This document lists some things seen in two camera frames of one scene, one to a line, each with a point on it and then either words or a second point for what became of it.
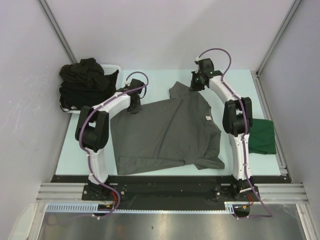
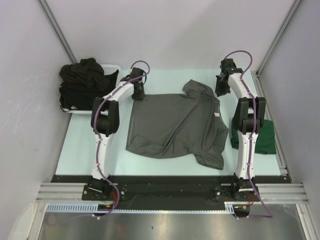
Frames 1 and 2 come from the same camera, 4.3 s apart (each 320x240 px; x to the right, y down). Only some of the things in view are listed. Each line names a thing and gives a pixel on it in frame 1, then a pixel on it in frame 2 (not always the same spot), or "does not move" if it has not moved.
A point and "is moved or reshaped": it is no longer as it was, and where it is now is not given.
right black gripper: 193,87 -> 219,91
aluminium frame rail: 267,193 does not move
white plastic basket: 107,68 does not move
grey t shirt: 178,132 is moved or reshaped
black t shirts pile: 84,83 does not move
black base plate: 169,189 does not move
